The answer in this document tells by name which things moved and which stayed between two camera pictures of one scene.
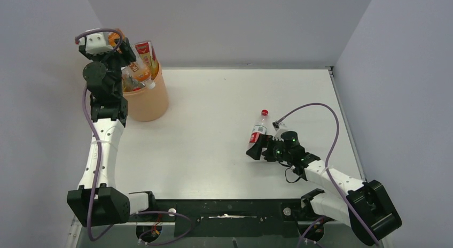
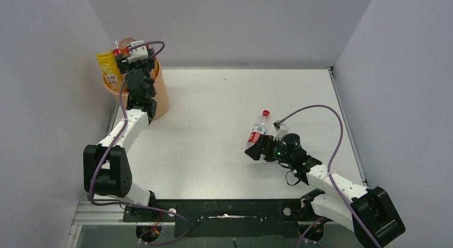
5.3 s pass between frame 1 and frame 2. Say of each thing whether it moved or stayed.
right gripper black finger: stayed
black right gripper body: stayed
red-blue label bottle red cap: stayed
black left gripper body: moved
